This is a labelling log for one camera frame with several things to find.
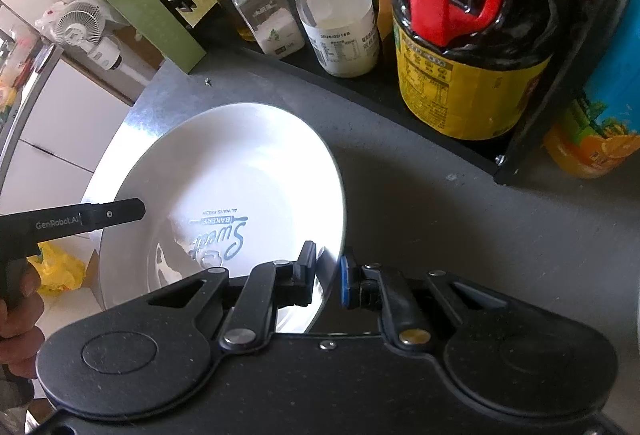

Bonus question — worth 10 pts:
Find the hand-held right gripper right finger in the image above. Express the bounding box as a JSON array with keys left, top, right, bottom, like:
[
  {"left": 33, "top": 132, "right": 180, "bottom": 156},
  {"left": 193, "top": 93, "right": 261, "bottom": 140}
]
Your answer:
[{"left": 337, "top": 247, "right": 506, "bottom": 351}]

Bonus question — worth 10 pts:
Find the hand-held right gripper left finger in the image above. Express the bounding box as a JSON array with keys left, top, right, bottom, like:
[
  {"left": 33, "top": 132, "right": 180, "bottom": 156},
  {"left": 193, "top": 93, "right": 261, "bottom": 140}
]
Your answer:
[{"left": 144, "top": 240, "right": 321, "bottom": 351}]

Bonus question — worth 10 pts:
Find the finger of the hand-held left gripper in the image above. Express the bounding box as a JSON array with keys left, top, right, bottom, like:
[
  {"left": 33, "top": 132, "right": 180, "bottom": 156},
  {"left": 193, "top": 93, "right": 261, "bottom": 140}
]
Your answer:
[{"left": 80, "top": 198, "right": 147, "bottom": 232}]

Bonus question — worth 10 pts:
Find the white printed plate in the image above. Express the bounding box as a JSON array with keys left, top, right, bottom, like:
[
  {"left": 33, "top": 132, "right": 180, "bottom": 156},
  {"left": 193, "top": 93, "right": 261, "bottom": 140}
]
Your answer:
[{"left": 82, "top": 102, "right": 348, "bottom": 335}]

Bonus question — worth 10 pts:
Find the person's left hand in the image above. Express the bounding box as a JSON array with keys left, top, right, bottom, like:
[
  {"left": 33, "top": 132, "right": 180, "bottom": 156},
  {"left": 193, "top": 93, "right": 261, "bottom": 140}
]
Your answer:
[{"left": 0, "top": 260, "right": 47, "bottom": 383}]

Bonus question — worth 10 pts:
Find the yellow plastic bag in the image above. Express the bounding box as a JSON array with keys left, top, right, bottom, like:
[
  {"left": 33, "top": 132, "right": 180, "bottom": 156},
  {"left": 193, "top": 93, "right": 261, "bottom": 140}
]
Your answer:
[{"left": 29, "top": 242, "right": 87, "bottom": 297}]

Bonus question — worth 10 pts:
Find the white electric fan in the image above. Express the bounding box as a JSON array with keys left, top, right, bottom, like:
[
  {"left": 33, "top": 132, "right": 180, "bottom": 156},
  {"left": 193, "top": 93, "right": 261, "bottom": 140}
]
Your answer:
[{"left": 35, "top": 0, "right": 124, "bottom": 72}]

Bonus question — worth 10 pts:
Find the black metal spice rack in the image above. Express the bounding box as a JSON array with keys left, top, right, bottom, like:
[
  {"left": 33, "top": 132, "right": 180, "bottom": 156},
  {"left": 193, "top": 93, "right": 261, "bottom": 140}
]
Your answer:
[{"left": 114, "top": 0, "right": 640, "bottom": 186}]

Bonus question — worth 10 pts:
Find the green cardboard box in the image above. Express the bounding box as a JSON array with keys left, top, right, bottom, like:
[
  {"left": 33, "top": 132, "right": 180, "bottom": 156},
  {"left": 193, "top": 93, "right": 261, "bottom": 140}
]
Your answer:
[{"left": 96, "top": 0, "right": 207, "bottom": 75}]

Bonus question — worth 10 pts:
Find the glass spice shaker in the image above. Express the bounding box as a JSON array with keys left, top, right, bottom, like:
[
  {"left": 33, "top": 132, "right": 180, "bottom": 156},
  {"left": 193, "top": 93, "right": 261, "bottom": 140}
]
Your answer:
[{"left": 223, "top": 0, "right": 306, "bottom": 56}]

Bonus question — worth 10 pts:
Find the orange juice bottle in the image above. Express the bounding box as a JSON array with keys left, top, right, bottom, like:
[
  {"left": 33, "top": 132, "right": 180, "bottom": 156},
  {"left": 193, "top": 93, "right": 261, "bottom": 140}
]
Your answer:
[{"left": 542, "top": 7, "right": 640, "bottom": 179}]

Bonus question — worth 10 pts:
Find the dark red-handled sauce bottle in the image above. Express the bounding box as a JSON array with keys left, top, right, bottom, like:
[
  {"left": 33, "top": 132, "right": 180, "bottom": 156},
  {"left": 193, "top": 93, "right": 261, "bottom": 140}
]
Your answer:
[{"left": 392, "top": 0, "right": 557, "bottom": 142}]

